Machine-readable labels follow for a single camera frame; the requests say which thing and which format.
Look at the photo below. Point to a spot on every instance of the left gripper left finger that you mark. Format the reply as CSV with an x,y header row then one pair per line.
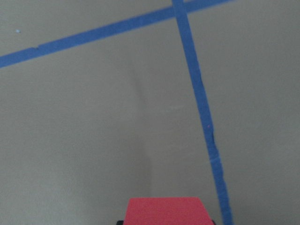
x,y
120,222

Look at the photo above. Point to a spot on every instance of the red block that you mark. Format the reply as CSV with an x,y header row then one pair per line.
x,y
166,211

